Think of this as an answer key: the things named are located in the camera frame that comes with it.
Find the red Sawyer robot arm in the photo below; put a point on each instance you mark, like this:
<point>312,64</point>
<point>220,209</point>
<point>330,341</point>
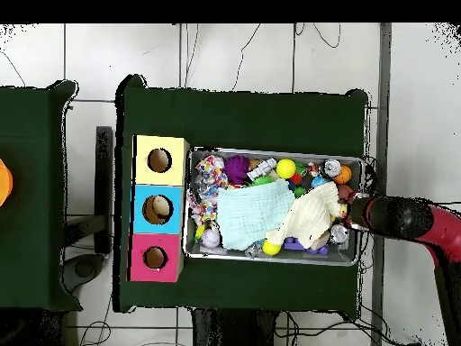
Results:
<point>396,217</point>

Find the orange round object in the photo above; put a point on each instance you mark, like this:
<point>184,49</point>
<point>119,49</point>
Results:
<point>4,183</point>

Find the mint waffle cloth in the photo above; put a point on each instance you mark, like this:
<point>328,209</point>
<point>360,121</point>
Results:
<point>252,212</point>

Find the purple spiky ball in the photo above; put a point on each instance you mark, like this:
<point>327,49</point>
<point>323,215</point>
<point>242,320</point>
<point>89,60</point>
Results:
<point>236,169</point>

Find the colourful confetti print packet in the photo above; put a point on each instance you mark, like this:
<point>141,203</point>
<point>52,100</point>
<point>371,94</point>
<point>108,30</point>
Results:
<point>212,171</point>

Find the silver drink can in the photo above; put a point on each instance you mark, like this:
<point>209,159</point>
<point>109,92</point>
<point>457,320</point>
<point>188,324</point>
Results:
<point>331,168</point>

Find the dark grey floor base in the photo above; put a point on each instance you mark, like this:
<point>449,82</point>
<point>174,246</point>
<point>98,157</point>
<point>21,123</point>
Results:
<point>84,268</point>

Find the shallow clear mesh bin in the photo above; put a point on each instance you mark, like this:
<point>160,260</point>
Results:
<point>295,258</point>

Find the silver toy camera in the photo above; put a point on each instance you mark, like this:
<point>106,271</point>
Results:
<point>261,169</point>

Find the dark green tablecloth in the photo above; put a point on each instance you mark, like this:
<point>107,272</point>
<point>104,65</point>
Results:
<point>28,144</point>
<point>234,119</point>

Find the white baseball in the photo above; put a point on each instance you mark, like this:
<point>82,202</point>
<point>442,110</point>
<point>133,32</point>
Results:
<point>210,238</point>

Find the orange toy basketball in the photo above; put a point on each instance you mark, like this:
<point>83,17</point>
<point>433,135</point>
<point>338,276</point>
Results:
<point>344,175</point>

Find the cream waffle cloth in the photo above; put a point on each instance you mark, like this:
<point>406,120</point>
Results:
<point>309,216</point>

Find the brown toy football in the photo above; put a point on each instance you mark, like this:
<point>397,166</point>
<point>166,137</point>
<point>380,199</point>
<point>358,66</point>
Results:
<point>345,191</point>

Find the yellow ball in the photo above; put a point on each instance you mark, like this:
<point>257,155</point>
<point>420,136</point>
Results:
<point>271,248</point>
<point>286,168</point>

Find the wooden box with three holes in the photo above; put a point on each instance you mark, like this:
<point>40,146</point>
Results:
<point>169,220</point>

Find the black pedestal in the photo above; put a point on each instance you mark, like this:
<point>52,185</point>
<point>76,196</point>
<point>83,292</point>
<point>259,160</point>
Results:
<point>230,328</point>

